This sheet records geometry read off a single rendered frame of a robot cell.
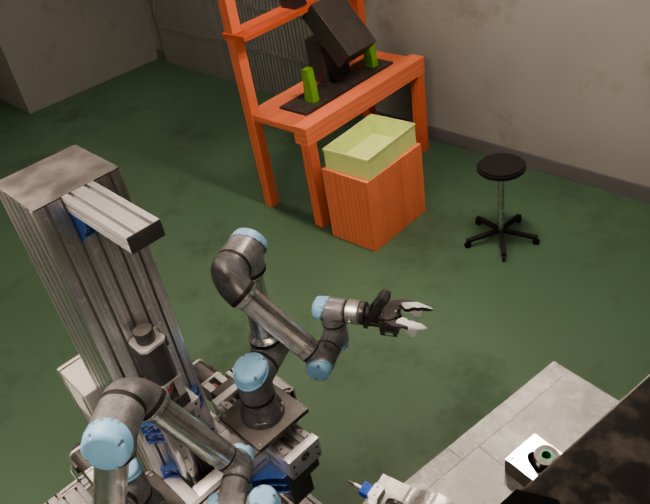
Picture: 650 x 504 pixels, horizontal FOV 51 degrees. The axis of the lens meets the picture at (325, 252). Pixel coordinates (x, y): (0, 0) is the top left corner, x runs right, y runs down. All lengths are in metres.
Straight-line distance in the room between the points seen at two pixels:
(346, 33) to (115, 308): 3.46
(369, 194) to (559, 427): 2.33
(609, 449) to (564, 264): 3.57
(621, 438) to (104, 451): 1.13
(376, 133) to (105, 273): 3.31
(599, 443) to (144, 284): 1.37
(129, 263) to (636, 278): 3.28
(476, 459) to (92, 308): 1.37
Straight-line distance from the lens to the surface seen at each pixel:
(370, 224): 4.58
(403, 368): 3.88
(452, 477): 2.45
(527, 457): 2.43
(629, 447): 1.04
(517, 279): 4.42
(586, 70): 5.00
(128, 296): 2.01
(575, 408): 2.66
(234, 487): 1.91
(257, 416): 2.33
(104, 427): 1.68
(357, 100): 4.97
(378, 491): 2.34
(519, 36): 5.17
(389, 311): 2.03
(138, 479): 2.12
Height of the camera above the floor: 2.81
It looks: 36 degrees down
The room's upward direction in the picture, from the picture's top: 10 degrees counter-clockwise
